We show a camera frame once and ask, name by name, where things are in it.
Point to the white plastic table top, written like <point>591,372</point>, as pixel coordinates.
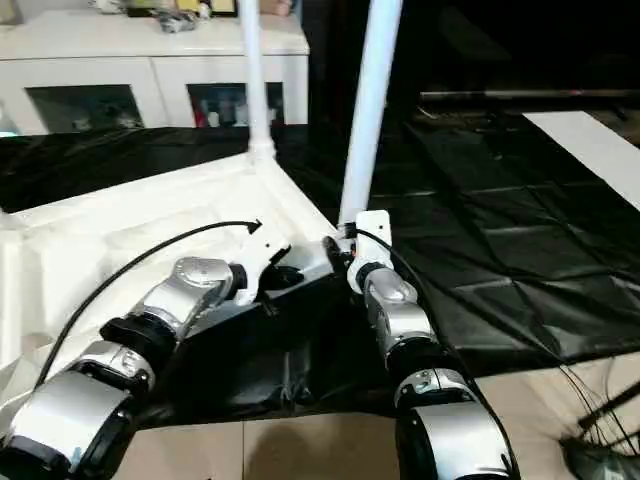
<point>125,225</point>

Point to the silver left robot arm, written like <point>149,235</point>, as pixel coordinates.
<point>190,285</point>

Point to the black work surface mat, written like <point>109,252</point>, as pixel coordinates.
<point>500,260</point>

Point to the black metal bar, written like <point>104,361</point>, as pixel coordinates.
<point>525,94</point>

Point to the white glass-door cabinet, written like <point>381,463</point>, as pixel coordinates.
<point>150,60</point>

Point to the brown plush toy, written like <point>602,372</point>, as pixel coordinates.
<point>275,6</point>

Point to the white flat board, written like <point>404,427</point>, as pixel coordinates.
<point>590,150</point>

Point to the black tripod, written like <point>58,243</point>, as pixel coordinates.
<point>615,402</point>

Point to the dark grey tripod base bag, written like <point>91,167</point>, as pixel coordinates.
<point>600,462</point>

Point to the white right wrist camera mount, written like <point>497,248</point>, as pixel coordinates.
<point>372,235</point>

